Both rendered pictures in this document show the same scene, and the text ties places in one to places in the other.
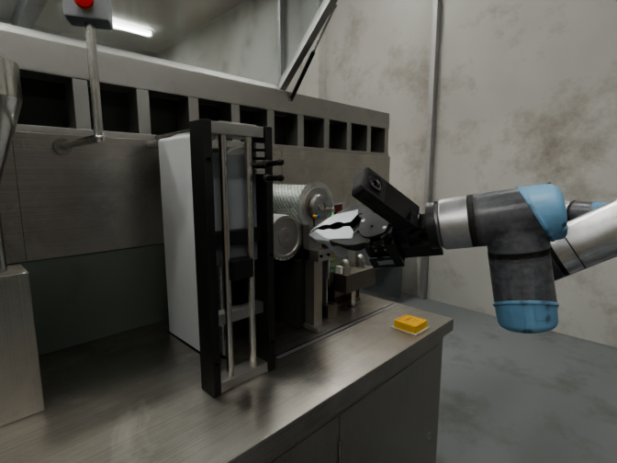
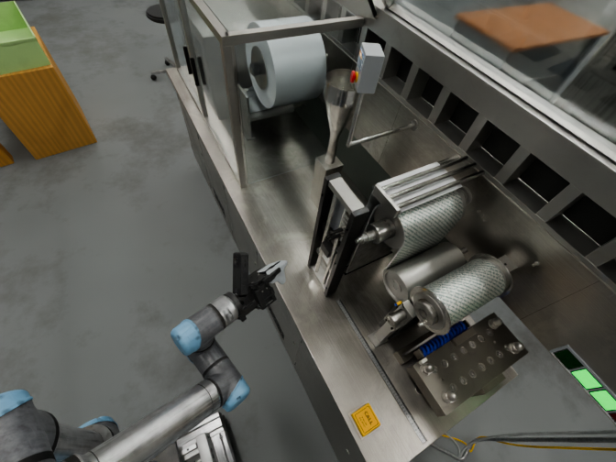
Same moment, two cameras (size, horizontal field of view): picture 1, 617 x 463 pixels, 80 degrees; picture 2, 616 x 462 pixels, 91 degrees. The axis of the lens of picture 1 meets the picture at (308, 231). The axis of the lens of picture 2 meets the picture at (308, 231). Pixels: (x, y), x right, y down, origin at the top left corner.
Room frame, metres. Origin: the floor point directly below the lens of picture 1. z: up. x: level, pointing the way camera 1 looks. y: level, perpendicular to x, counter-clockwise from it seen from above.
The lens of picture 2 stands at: (0.75, -0.44, 2.05)
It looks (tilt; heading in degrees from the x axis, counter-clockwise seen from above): 55 degrees down; 99
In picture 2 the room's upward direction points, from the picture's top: 9 degrees clockwise
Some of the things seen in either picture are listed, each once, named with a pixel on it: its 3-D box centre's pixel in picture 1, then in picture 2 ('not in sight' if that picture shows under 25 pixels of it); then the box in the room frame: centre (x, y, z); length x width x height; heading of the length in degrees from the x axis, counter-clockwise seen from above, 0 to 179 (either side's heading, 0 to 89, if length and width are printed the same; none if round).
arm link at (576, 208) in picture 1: (591, 214); not in sight; (1.15, -0.90, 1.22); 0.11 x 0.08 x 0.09; 25
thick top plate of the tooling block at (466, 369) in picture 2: (317, 268); (467, 360); (1.31, -0.03, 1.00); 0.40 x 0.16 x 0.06; 45
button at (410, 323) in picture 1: (410, 323); (365, 419); (1.02, -0.30, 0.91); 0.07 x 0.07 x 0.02; 45
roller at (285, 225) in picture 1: (257, 231); (423, 271); (1.07, 0.15, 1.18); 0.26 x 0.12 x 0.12; 45
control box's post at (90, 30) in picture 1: (94, 82); (355, 118); (0.71, 0.39, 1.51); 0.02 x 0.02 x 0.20
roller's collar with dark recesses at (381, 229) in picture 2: not in sight; (380, 230); (0.88, 0.14, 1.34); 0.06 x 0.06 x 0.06; 45
